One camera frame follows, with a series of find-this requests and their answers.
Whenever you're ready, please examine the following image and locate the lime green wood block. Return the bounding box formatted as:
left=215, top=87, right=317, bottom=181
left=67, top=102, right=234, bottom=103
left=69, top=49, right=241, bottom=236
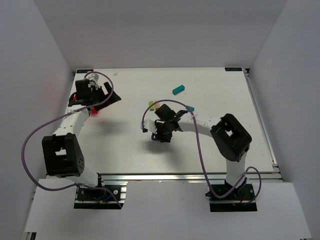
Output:
left=148, top=101, right=155, bottom=111

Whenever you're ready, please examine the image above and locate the small teal wood block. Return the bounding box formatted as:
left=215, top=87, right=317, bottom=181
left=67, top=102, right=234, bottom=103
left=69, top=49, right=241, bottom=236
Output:
left=186, top=106, right=195, bottom=112

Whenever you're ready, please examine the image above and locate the red plastic bin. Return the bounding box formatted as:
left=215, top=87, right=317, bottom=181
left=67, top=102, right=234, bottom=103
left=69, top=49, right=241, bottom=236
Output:
left=91, top=108, right=99, bottom=115

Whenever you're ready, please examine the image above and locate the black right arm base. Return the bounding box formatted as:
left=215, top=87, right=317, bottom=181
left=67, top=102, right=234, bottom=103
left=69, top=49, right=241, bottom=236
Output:
left=205, top=183, right=258, bottom=213

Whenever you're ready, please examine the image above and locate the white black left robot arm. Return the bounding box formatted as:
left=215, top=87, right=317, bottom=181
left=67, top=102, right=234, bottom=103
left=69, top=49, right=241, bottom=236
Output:
left=42, top=79, right=121, bottom=187

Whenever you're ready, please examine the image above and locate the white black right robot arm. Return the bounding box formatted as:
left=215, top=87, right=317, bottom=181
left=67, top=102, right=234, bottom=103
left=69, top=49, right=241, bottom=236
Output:
left=143, top=104, right=252, bottom=187

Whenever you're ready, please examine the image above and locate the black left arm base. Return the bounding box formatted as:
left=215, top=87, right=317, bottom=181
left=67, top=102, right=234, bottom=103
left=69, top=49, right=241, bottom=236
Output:
left=73, top=183, right=127, bottom=210

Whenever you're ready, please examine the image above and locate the natural tan wood block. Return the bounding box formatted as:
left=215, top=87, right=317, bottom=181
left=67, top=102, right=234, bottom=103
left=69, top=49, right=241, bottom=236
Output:
left=154, top=102, right=160, bottom=110

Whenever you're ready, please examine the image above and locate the teal wood block far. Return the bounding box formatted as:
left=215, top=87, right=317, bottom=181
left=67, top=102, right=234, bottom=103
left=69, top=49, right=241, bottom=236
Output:
left=172, top=85, right=185, bottom=96

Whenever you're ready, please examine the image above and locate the blue label sticker left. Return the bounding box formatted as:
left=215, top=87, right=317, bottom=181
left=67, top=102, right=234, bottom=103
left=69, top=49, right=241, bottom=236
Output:
left=76, top=69, right=94, bottom=74

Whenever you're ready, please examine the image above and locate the blue label sticker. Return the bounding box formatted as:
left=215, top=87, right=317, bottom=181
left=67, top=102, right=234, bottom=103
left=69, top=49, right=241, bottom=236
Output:
left=76, top=69, right=94, bottom=74
left=224, top=67, right=243, bottom=72

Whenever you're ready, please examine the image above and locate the blue label sticker right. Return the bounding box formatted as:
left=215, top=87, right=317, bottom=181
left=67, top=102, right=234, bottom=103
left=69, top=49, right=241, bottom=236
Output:
left=224, top=67, right=243, bottom=72

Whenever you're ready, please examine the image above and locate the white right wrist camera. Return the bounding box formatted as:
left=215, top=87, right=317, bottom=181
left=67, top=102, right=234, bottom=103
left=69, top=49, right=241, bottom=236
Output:
left=141, top=119, right=157, bottom=134

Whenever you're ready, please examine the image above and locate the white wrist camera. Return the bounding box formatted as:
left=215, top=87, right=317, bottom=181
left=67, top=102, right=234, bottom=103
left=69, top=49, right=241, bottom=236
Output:
left=141, top=119, right=157, bottom=134
left=84, top=73, right=99, bottom=86

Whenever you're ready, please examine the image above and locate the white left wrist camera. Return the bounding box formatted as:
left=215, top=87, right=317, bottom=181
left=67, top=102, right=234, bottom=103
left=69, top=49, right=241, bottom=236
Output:
left=84, top=73, right=99, bottom=86

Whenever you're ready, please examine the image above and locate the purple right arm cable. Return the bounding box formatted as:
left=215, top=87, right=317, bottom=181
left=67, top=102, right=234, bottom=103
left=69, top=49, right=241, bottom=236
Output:
left=141, top=99, right=262, bottom=206

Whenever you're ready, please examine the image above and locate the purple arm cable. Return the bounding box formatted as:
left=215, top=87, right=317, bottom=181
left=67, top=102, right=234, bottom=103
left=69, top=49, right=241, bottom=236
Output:
left=21, top=71, right=123, bottom=209
left=141, top=99, right=262, bottom=206

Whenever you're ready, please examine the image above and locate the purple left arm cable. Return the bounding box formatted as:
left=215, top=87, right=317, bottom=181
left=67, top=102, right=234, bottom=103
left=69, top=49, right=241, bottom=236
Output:
left=21, top=71, right=123, bottom=209

